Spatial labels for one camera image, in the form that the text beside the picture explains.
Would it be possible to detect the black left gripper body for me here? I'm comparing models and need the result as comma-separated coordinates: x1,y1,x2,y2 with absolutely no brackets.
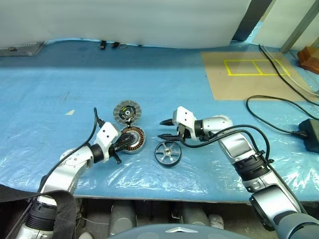
109,135,126,165

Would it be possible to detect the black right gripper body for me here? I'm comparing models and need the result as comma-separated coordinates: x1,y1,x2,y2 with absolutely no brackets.
176,123,193,144

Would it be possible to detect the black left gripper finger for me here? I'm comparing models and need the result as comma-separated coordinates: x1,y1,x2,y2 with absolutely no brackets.
119,140,137,154
121,133,138,145

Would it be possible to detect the motor housing with copper windings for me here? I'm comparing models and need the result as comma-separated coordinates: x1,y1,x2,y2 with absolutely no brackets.
120,125,146,155

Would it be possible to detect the black spoked rotor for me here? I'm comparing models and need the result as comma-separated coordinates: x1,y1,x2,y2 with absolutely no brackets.
154,140,180,168

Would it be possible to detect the gray round motor lid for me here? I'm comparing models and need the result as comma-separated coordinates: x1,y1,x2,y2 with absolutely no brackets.
113,99,143,124

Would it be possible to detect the brown cardboard mat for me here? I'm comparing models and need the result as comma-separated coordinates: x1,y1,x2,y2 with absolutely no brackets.
200,51,315,102

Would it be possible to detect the blue plastic-covered table sheet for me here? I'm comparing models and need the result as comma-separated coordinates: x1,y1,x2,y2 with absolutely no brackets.
0,37,319,202

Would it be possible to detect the gray robot torso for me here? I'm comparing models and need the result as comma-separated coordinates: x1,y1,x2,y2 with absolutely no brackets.
107,223,252,239

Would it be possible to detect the white foam backdrop sheet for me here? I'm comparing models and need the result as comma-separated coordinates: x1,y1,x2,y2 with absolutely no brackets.
0,0,254,49

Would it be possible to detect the clear plastic tube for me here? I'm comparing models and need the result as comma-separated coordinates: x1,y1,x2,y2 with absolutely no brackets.
261,47,319,95

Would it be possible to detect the black power adapter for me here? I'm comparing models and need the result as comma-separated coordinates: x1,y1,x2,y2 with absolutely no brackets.
298,119,319,152

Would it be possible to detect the dark pillar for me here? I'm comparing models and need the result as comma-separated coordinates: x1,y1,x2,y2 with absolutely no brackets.
231,0,274,42

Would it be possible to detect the gray metal tray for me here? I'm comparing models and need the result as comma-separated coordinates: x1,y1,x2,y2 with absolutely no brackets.
0,41,45,57

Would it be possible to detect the orange-brown wooden block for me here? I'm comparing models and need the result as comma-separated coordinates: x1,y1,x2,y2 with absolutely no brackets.
297,46,319,74

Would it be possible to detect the white panel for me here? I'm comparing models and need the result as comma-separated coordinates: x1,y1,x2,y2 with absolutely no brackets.
253,0,317,49

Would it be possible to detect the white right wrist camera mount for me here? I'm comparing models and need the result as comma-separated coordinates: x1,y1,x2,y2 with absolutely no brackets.
172,106,200,141

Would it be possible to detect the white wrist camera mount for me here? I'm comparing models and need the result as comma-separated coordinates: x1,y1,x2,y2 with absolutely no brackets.
96,121,122,163
172,106,200,141

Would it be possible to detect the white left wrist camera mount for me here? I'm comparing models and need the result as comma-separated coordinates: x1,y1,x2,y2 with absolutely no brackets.
96,121,122,163

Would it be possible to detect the black power adapter cord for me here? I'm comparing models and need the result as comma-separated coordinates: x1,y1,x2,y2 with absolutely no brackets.
246,95,319,136

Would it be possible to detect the black fabric strap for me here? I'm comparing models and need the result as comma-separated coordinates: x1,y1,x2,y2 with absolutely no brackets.
0,183,77,239

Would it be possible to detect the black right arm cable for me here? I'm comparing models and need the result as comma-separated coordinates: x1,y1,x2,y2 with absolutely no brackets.
181,124,274,165

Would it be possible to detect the long black cable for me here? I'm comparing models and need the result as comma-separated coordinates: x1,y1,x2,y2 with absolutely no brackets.
258,44,319,106

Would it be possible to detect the aluminum profile post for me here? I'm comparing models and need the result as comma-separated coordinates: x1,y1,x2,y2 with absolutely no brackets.
280,0,319,53

